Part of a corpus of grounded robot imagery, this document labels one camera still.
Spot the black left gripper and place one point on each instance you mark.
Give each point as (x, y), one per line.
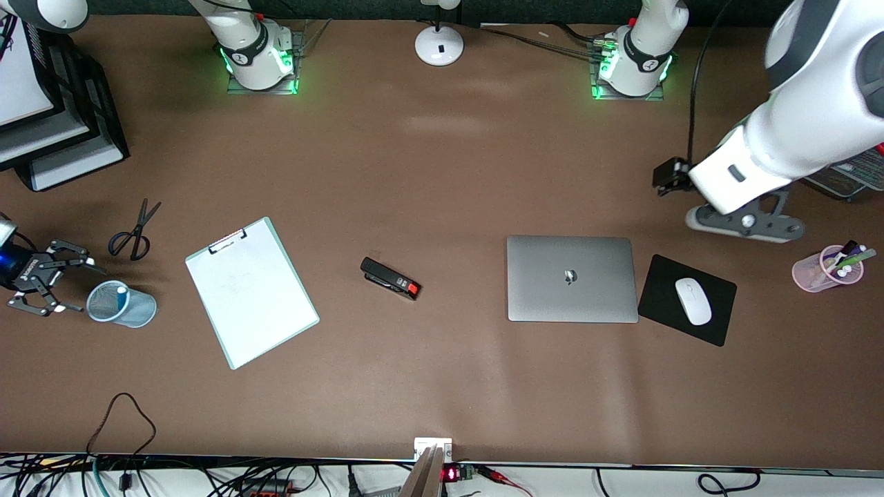
(669, 175)

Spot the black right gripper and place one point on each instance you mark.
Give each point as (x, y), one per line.
(31, 270)

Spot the blue marker pen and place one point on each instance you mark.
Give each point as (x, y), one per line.
(122, 298)

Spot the silver laptop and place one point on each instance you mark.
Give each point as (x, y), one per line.
(570, 279)

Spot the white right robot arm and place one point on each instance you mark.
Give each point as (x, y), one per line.
(248, 41)

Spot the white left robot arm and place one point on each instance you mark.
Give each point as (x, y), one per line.
(808, 117)

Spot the black purple marker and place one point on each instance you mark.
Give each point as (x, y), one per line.
(848, 247)

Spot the green marker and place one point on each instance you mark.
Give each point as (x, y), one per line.
(860, 258)

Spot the blue mesh pen cup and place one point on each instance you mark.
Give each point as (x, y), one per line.
(138, 310)

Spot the black scissors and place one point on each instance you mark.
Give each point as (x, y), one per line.
(140, 228)

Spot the white paper sheet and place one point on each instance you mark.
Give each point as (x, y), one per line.
(69, 170)
(21, 76)
(262, 310)

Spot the black mouse pad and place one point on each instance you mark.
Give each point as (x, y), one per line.
(663, 304)

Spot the white computer mouse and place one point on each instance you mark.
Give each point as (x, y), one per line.
(693, 301)

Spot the pink translucent pen cup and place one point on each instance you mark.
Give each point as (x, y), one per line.
(811, 275)

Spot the black stacked document tray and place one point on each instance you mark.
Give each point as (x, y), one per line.
(97, 103)

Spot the white capped pen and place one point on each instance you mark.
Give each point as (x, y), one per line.
(844, 272)

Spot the pale green clipboard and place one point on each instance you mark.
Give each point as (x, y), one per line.
(238, 363)

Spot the white round lamp base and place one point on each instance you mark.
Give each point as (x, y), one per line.
(439, 45)

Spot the black stapler red tip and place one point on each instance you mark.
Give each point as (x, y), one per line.
(387, 277)

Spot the orange terminal block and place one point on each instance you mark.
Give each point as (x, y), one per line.
(269, 489)

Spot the white mounting plate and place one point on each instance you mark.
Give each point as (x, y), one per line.
(442, 443)

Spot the circuit board red display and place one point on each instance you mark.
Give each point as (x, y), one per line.
(450, 474)

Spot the grey metal mount bar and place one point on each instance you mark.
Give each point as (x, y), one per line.
(425, 476)

